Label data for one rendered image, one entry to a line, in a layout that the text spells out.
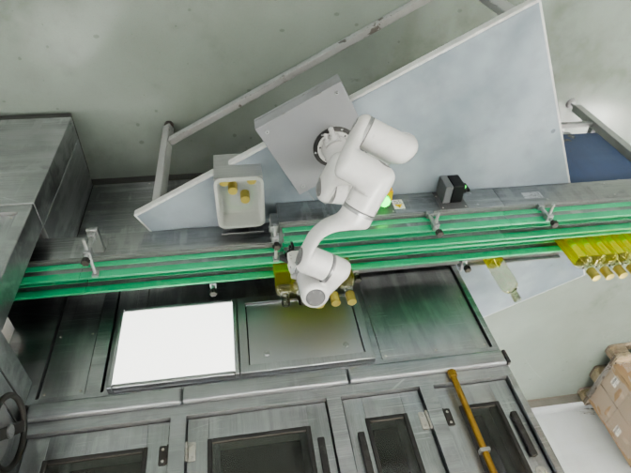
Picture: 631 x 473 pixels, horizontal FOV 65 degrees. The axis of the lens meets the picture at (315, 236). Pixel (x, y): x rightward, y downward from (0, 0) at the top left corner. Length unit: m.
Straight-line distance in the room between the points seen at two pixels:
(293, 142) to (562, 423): 4.51
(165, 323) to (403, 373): 0.87
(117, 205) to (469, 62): 1.68
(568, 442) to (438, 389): 3.83
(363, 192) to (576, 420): 4.78
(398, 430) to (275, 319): 0.58
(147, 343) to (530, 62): 1.65
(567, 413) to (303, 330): 4.22
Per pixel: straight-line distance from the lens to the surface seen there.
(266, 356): 1.79
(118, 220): 2.48
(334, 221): 1.22
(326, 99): 1.69
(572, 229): 2.27
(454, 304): 2.08
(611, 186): 2.45
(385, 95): 1.80
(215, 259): 1.89
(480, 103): 1.95
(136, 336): 1.92
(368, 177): 1.19
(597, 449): 5.68
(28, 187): 2.13
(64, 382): 1.93
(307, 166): 1.80
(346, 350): 1.81
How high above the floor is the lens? 2.30
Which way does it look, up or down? 48 degrees down
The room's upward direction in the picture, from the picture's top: 167 degrees clockwise
